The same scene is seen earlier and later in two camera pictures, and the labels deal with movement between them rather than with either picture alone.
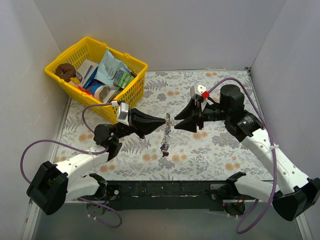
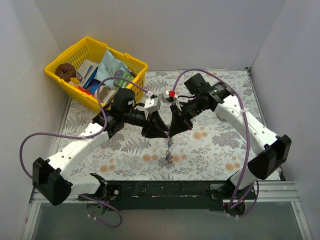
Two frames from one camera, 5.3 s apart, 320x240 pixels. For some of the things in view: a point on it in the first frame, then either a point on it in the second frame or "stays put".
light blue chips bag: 108,67 stays put
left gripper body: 135,122 to 147,125
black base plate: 163,195 stays put
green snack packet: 123,78 stays put
